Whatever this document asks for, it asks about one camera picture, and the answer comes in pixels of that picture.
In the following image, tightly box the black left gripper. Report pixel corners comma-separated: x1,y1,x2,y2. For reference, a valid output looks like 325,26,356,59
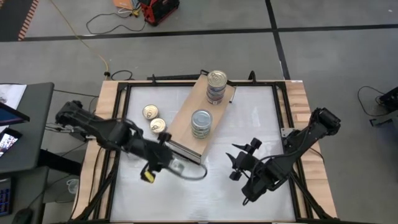
136,133,174,183

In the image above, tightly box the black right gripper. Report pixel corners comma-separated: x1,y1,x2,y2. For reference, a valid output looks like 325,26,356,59
226,138,265,182

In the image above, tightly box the yellow tape tag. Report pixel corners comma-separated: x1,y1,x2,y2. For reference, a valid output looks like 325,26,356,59
141,170,156,184

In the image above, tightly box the wooden box platform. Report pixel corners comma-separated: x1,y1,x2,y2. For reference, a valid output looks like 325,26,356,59
160,70,238,166

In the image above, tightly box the clear plastic cup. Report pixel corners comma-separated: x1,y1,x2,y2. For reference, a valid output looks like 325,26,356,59
66,178,80,195

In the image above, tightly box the grey desk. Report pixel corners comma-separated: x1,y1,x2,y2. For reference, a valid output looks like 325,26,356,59
0,82,55,224

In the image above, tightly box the red and black case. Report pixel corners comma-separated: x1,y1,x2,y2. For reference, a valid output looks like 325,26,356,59
139,0,180,27

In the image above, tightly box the black computer mouse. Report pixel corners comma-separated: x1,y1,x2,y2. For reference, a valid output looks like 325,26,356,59
11,207,34,224

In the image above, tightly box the smartphone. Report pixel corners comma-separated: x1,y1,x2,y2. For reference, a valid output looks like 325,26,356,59
0,128,22,159

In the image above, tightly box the tablet with blue screen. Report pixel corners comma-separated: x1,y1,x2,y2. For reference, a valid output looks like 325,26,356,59
0,101,31,127

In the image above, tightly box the orange flat object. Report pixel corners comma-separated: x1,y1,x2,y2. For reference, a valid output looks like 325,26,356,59
112,0,137,11

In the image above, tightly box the dark keyboard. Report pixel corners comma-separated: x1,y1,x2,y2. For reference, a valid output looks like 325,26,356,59
0,176,16,217

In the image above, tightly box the white printed paper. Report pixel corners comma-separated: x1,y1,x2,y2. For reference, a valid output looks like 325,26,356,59
0,83,28,110

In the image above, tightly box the black equipment base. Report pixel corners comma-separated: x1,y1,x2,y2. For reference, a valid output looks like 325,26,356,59
369,86,398,128

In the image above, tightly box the black mat orange striped edge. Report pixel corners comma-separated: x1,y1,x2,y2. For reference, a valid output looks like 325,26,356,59
0,0,40,42

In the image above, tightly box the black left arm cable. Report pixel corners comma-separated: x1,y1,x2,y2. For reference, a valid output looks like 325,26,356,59
167,161,208,182

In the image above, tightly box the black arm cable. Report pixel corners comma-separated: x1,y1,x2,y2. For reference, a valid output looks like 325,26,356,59
242,155,280,207
167,161,208,182

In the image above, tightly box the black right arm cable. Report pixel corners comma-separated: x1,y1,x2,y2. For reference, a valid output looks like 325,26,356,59
242,155,280,207

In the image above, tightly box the coiled black cable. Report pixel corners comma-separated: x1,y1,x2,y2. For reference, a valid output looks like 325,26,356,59
111,70,134,81

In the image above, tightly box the yellow cable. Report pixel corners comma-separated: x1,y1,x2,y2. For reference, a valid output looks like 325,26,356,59
49,0,110,75

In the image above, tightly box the black looped cable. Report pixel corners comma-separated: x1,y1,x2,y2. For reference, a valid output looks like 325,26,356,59
357,85,386,118

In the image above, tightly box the thin black floor cable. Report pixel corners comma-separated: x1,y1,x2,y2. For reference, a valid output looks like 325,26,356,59
86,11,147,35

